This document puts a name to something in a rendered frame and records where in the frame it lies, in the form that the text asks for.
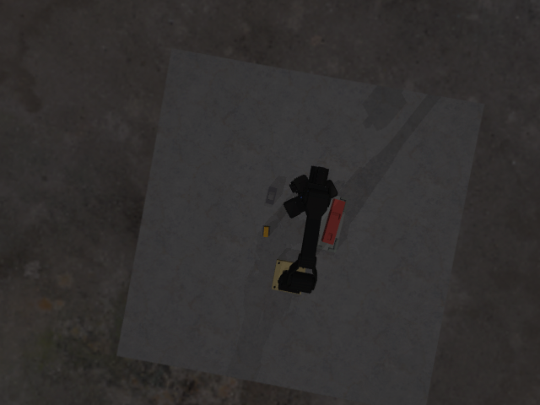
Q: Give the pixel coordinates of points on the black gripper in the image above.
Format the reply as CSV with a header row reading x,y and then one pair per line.
x,y
295,206

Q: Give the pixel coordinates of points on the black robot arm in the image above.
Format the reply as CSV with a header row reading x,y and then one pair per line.
x,y
317,197

